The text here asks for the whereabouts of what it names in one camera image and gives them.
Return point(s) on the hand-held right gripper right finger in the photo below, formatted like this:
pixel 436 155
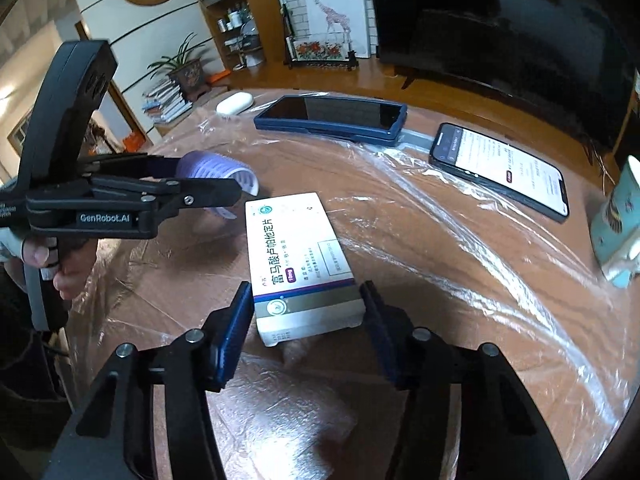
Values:
pixel 380 331

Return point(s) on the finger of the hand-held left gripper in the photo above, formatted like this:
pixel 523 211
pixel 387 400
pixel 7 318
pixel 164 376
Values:
pixel 220 191
pixel 165 165

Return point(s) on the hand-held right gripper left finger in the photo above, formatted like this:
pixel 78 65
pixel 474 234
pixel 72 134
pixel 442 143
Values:
pixel 235 331

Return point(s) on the purple hair roller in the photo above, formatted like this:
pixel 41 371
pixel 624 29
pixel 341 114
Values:
pixel 220 167

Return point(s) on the white medicine box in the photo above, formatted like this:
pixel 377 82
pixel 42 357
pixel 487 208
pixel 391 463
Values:
pixel 295 240

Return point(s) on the person's left hand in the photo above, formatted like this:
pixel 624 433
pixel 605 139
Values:
pixel 70 280

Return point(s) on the stack of books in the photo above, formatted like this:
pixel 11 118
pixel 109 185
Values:
pixel 167 105

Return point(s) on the white earbuds case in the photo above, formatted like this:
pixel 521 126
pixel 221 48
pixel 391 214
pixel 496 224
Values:
pixel 234 103

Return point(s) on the potted plant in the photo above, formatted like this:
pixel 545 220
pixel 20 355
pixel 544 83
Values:
pixel 187 72

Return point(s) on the small orange object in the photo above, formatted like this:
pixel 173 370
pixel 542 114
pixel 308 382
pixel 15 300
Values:
pixel 218 77

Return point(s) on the phone in blue case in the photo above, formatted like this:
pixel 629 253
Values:
pixel 325 115

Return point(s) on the red floral picture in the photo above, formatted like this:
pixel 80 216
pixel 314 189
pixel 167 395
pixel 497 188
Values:
pixel 320 50

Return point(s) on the wooden display cabinet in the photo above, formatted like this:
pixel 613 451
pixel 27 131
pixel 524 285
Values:
pixel 257 5

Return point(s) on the black smartphone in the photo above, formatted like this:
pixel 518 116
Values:
pixel 500 165

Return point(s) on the giraffe picture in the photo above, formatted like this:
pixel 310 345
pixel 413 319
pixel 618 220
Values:
pixel 335 15

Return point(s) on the teal patterned mug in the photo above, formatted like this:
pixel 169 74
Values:
pixel 612 220

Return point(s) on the black television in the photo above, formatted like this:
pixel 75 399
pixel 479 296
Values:
pixel 500 25

